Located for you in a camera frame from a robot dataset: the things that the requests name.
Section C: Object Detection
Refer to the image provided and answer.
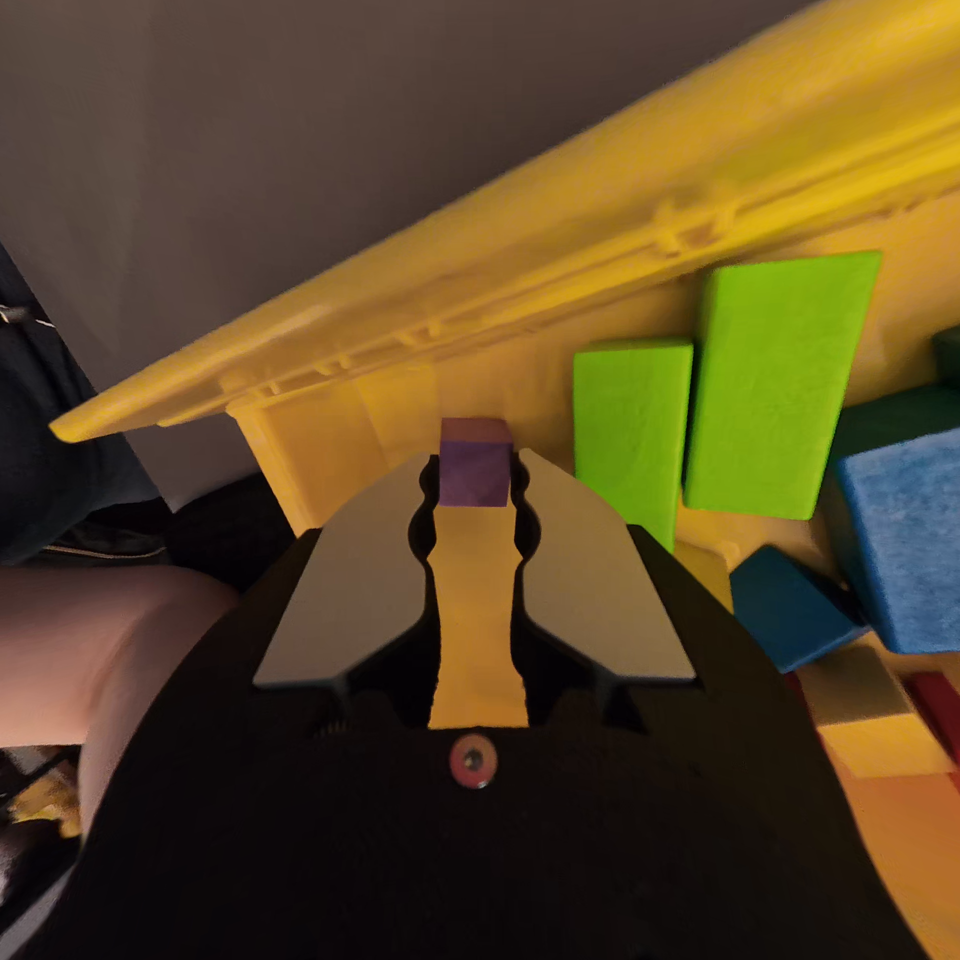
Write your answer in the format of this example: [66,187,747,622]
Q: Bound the person's lap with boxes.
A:
[0,240,170,565]

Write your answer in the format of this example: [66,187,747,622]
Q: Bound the purple wooden block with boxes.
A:
[438,417,515,509]

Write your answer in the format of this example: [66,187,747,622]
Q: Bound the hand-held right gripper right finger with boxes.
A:
[511,448,697,714]

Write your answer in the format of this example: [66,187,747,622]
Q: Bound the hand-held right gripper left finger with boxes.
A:
[252,452,438,714]

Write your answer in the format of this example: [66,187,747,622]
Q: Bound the black mesh pad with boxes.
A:
[165,476,295,594]

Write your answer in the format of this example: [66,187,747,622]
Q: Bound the long green wooden block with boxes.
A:
[682,251,884,521]

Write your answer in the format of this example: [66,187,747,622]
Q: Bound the yellow plastic bin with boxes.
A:
[48,0,960,960]

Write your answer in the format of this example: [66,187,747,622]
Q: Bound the small blue wooden block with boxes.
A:
[729,545,867,674]

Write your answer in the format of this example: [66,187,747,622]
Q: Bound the red wooden cube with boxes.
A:
[906,671,960,768]

